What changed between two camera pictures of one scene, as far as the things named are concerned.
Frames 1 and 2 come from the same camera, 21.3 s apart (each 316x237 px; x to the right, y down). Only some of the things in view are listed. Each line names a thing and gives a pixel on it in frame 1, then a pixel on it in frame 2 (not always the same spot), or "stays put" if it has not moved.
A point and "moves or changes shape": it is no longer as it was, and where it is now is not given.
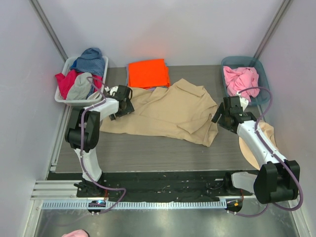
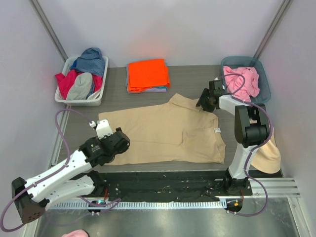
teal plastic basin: x=263 y=97 stays put
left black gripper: x=127 y=106 -> x=122 y=142
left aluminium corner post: x=45 y=22 stays put
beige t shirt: x=182 y=109 moves or changes shape
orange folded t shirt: x=148 y=74 stays put
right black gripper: x=222 y=116 -> x=204 y=100
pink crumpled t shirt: x=238 y=79 stays put
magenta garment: x=65 y=81 stays put
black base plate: x=162 y=186 stays put
